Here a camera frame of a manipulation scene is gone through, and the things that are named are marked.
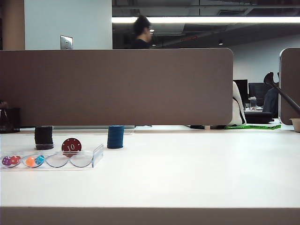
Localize seated person in blue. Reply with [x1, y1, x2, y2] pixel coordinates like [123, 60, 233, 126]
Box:
[262, 87, 280, 116]

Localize black computer monitor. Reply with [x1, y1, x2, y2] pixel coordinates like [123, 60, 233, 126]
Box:
[233, 79, 248, 103]
[248, 82, 270, 106]

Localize beige paper cup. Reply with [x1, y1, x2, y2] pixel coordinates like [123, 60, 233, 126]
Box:
[289, 118, 300, 133]

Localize narrow brown desk partition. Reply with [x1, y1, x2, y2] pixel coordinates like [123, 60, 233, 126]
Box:
[278, 47, 300, 126]

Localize green tape strip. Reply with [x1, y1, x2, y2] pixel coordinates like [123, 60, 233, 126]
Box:
[225, 124, 282, 130]

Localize black office chair seat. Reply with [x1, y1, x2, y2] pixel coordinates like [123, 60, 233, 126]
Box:
[244, 112, 275, 124]

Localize blue poker chip stack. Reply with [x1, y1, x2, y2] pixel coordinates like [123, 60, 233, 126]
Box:
[106, 125, 125, 149]

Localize walking person in black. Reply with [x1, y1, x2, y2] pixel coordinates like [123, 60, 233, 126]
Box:
[128, 15, 156, 50]

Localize black mesh pen holder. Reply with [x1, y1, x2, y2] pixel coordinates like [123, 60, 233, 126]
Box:
[0, 101, 21, 134]

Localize red ten poker chip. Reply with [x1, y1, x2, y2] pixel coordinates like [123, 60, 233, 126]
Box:
[61, 138, 82, 158]

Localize large brown desk partition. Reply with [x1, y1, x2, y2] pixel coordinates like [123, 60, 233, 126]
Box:
[0, 48, 234, 128]

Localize metal wall switch plate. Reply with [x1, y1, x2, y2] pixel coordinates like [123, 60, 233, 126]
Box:
[60, 35, 73, 50]

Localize long ceiling light strip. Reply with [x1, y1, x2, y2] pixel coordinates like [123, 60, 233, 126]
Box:
[112, 16, 300, 24]

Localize black poker chip stack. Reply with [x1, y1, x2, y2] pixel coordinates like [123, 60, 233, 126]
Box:
[34, 126, 54, 150]

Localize clear acrylic chip tray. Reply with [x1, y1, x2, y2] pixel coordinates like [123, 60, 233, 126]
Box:
[0, 143, 105, 170]

